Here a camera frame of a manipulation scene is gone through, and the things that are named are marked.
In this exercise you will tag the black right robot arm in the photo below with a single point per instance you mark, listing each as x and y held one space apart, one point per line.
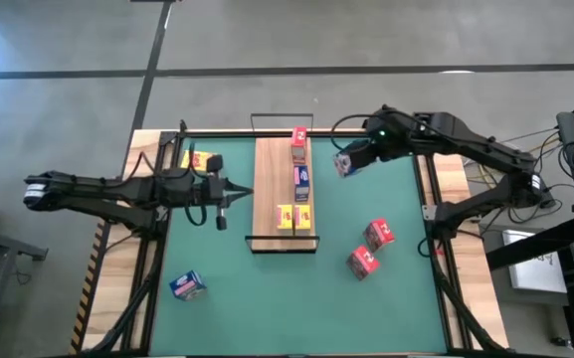
465 144

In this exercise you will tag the green table mat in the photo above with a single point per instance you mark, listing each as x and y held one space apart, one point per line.
291 308

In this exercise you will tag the blue Frosted Flakes cereal box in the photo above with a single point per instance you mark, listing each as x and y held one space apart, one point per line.
302 179
343 165
187 286

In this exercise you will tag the yellow-black hazard tape strip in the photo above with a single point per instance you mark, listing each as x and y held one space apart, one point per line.
86 293

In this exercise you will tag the red Froot Loops cereal box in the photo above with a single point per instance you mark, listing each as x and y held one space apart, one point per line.
362 262
299 136
378 233

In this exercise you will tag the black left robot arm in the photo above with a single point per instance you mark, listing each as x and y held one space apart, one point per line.
92 191

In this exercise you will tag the black metal beam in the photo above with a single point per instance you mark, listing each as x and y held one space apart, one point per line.
540 243

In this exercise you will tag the black frame clamp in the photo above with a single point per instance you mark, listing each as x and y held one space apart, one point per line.
183 128

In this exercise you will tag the silver corner bracket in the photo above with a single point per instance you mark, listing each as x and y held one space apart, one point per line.
428 213

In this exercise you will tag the wooden shelf with black frame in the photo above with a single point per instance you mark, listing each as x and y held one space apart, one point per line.
271 174

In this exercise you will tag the white laptop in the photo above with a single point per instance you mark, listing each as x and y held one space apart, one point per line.
535 273

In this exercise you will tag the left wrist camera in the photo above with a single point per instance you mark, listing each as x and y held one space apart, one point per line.
221 220

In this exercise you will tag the yellow Corn Pops cereal box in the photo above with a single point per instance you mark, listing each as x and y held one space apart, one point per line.
284 217
194 160
302 217

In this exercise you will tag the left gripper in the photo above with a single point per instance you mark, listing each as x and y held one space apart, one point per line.
211 190

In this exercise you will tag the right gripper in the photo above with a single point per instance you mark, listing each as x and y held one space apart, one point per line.
383 136

